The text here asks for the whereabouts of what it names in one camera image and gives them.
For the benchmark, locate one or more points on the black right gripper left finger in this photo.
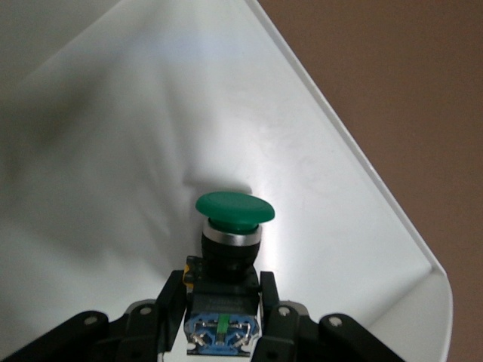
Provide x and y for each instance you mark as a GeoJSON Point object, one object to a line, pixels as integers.
{"type": "Point", "coordinates": [158, 324]}

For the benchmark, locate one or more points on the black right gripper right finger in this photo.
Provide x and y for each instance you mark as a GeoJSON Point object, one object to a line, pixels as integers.
{"type": "Point", "coordinates": [287, 332]}

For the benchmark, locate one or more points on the green push button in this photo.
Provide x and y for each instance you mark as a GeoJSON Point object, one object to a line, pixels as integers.
{"type": "Point", "coordinates": [234, 209]}

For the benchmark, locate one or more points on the white plastic tray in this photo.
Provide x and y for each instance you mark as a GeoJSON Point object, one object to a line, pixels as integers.
{"type": "Point", "coordinates": [151, 113]}

